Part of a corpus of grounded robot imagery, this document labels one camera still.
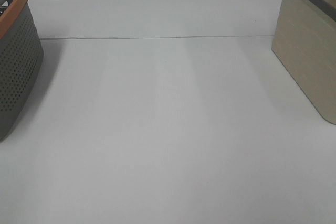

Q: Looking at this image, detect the beige bin grey rim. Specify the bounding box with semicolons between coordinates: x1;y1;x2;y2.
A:
271;0;335;124

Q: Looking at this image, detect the grey perforated basket orange rim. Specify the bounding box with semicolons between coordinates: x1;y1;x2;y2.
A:
1;0;44;140

